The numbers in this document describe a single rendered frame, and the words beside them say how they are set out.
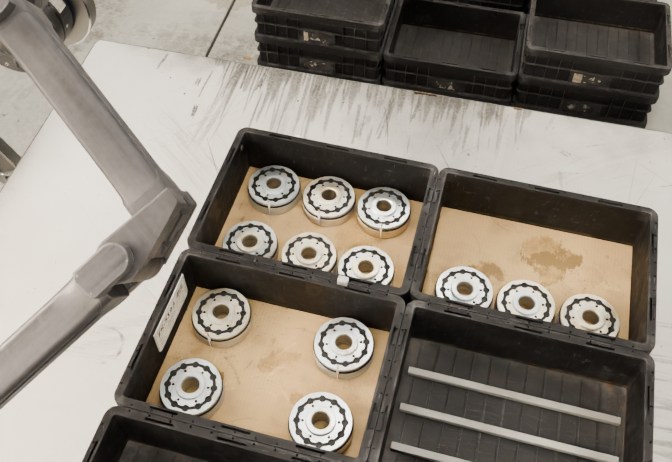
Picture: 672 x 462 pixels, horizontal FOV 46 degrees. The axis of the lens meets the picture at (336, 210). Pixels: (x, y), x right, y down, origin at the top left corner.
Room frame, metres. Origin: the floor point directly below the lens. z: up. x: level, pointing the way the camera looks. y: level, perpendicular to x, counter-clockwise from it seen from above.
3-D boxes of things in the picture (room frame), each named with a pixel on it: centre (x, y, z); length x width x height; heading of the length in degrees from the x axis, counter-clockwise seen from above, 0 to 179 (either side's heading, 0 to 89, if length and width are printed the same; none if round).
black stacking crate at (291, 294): (0.59, 0.11, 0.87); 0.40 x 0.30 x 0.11; 75
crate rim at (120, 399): (0.59, 0.11, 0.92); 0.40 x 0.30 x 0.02; 75
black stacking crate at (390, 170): (0.88, 0.03, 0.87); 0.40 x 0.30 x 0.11; 75
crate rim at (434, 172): (0.88, 0.03, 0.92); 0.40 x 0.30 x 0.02; 75
